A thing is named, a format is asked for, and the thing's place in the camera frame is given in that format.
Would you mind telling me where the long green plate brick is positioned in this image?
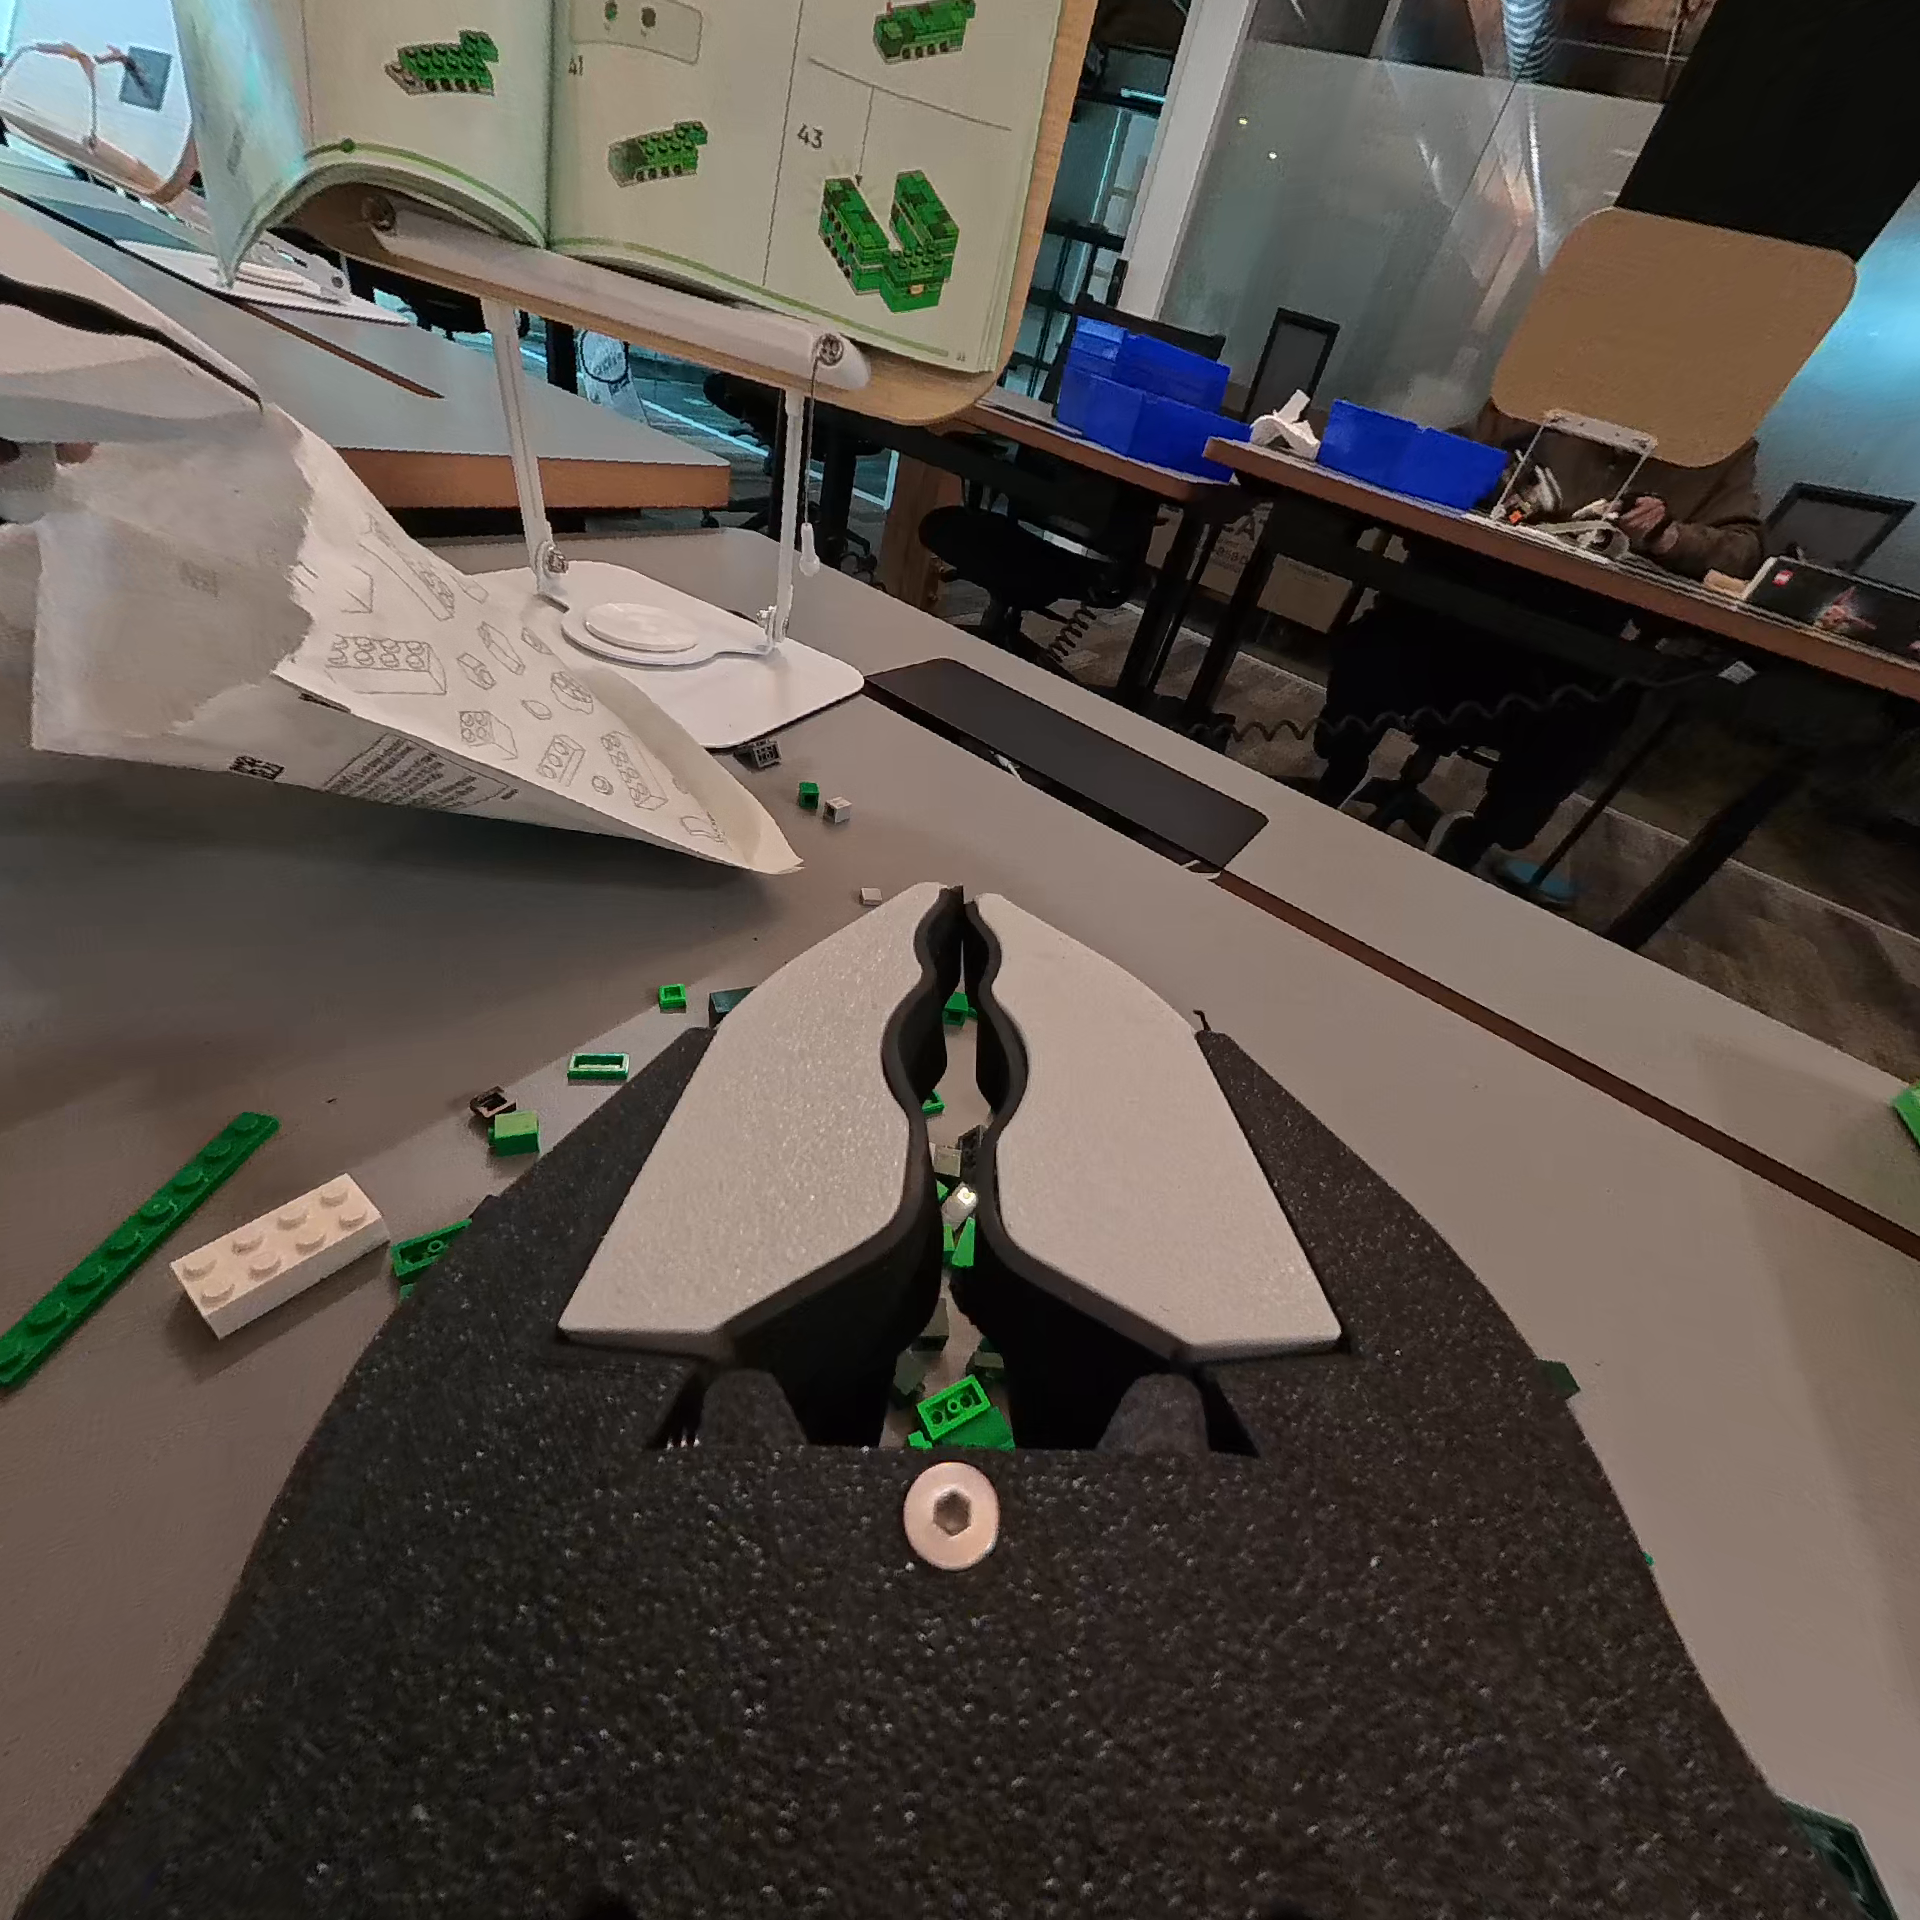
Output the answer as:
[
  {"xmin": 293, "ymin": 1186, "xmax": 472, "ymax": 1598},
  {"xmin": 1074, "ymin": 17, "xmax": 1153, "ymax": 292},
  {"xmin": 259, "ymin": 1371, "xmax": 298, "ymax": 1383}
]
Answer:
[{"xmin": 0, "ymin": 1115, "xmax": 279, "ymax": 1389}]

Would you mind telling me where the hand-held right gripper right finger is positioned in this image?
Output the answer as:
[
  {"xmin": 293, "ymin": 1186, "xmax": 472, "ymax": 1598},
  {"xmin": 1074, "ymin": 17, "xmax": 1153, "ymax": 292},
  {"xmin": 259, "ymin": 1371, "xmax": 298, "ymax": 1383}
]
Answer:
[{"xmin": 959, "ymin": 892, "xmax": 1346, "ymax": 1450}]

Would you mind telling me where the stack of blue bins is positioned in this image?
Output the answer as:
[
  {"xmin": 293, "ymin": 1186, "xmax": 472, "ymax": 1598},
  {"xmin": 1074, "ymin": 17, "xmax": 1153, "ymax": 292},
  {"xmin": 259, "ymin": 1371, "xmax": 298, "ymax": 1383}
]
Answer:
[{"xmin": 1054, "ymin": 314, "xmax": 1233, "ymax": 486}]

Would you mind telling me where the black desk cable cover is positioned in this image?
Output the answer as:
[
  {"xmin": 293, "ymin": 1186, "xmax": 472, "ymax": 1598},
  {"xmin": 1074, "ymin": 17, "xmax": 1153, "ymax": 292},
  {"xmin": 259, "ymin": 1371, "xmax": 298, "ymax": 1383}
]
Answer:
[{"xmin": 866, "ymin": 658, "xmax": 1269, "ymax": 872}]

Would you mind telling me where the black office chair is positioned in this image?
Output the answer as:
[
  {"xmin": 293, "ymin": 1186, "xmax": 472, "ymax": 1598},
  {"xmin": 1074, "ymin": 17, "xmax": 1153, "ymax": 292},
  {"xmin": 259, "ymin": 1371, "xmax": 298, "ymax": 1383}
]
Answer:
[{"xmin": 917, "ymin": 503, "xmax": 1141, "ymax": 663}]

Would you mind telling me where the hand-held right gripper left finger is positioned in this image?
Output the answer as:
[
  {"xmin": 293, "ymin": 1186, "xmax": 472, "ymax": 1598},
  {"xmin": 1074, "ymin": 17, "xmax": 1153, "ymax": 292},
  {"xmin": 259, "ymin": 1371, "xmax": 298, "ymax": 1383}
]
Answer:
[{"xmin": 558, "ymin": 881, "xmax": 963, "ymax": 1450}]

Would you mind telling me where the blue storage bin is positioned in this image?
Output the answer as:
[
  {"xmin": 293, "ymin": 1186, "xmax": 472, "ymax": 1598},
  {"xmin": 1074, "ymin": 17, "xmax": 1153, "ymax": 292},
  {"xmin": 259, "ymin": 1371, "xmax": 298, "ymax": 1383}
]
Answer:
[{"xmin": 1319, "ymin": 400, "xmax": 1508, "ymax": 513}]

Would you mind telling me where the brick building instruction booklet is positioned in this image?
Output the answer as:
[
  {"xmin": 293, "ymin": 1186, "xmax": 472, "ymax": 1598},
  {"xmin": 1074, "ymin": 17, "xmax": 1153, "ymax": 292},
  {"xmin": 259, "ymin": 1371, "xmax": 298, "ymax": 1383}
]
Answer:
[{"xmin": 172, "ymin": 0, "xmax": 1070, "ymax": 376}]

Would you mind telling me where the white printed paper bag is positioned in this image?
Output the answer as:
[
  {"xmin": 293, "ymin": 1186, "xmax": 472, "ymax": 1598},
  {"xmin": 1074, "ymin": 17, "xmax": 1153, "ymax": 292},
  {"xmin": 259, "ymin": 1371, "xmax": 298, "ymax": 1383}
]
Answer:
[{"xmin": 0, "ymin": 405, "xmax": 804, "ymax": 876}]

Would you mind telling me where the wooden background desk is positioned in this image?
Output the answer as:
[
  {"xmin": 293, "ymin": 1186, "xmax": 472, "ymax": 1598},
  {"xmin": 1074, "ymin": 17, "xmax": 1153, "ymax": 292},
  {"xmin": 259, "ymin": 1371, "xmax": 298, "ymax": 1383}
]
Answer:
[{"xmin": 1208, "ymin": 436, "xmax": 1920, "ymax": 947}]

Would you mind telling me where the white toy brick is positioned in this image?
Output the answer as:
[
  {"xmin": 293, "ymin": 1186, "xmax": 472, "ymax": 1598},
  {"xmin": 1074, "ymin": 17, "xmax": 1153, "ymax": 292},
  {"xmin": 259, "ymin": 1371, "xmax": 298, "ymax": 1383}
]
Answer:
[{"xmin": 168, "ymin": 1176, "xmax": 393, "ymax": 1339}]

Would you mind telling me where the wooden book stand white frame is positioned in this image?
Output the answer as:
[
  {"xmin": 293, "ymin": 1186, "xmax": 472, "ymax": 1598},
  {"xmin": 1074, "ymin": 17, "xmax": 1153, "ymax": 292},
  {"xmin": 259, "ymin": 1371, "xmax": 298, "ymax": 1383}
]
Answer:
[{"xmin": 1490, "ymin": 207, "xmax": 1858, "ymax": 527}]

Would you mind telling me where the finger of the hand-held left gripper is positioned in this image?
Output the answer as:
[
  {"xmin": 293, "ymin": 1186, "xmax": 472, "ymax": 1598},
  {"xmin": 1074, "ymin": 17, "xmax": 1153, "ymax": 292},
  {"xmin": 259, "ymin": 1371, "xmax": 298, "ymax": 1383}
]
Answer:
[{"xmin": 0, "ymin": 277, "xmax": 267, "ymax": 446}]

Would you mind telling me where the black toy box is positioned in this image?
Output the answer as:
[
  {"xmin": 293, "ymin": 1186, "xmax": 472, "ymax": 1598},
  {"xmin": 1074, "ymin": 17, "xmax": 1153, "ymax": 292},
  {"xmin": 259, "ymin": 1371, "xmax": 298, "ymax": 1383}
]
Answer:
[{"xmin": 1747, "ymin": 555, "xmax": 1920, "ymax": 663}]

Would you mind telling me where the pile of green toy bricks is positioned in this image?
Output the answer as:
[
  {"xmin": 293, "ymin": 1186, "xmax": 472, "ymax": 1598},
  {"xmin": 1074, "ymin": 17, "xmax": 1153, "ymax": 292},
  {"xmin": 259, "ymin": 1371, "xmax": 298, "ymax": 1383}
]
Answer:
[{"xmin": 387, "ymin": 736, "xmax": 1051, "ymax": 1457}]

